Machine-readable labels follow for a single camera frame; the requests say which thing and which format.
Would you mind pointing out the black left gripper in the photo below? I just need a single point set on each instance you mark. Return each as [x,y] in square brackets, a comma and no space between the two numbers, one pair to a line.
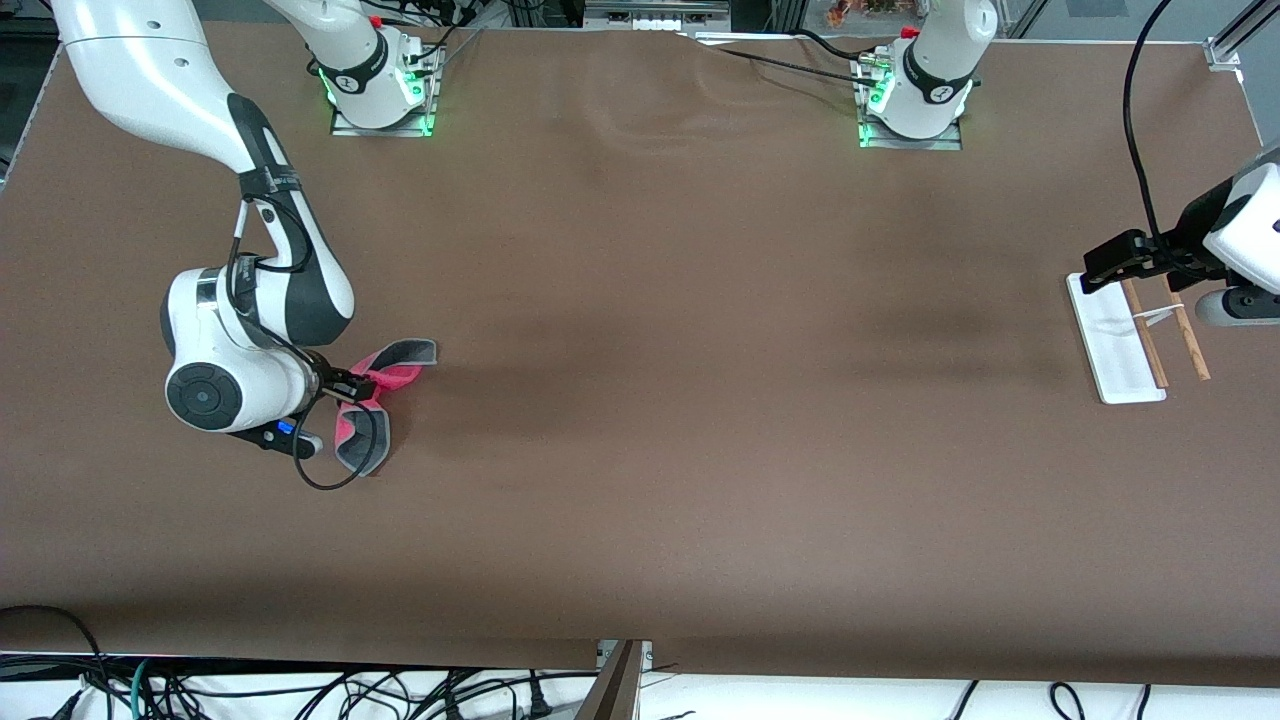
[1187,248]

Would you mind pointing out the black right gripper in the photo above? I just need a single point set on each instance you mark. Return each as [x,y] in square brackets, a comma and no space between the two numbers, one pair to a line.
[330,382]

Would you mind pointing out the pink towel with grey edge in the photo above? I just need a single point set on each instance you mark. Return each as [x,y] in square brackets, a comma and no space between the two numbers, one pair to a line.
[355,440]

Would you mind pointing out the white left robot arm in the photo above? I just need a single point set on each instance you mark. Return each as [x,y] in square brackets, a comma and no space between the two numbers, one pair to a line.
[940,60]

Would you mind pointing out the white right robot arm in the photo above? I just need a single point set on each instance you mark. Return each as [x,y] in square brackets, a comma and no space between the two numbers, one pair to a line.
[150,70]

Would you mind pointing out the metal base plate left arm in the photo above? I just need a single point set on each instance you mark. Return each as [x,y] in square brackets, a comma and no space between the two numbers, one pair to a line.
[940,143]

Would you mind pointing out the metal base plate right arm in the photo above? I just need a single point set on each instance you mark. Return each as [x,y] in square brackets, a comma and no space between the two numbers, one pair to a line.
[345,128]

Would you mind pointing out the white rack with wooden bars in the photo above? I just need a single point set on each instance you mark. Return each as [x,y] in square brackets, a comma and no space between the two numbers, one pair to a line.
[1120,360]

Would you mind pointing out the brown table cover sheet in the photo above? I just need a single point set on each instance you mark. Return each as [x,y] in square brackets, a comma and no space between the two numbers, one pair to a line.
[650,450]

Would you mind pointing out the orange background items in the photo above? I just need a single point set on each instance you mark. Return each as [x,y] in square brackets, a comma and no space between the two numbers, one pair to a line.
[860,8]

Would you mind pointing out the aluminium frame corner post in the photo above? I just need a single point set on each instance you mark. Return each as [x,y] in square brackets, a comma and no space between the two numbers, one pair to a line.
[1225,50]

